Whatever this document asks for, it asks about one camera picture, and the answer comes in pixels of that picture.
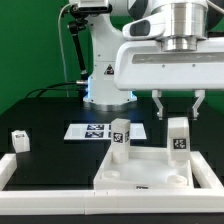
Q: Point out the camera on mount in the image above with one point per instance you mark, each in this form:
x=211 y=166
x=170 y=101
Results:
x=91 y=6

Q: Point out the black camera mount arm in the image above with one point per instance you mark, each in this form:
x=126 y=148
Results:
x=74 y=28

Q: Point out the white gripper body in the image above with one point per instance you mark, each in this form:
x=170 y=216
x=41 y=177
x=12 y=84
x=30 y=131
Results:
x=143 y=62

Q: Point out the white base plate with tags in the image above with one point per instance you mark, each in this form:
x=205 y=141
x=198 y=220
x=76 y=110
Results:
x=101 y=131

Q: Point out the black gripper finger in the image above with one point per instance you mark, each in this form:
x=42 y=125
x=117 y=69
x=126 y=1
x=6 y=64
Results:
x=156 y=95
x=199 y=97

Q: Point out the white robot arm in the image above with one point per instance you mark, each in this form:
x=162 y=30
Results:
x=167 y=47

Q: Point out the white U-shaped obstacle fence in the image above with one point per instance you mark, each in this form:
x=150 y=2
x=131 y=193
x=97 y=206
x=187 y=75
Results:
x=87 y=202

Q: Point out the white square tabletop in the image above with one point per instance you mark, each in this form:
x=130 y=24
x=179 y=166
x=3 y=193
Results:
x=147 y=168

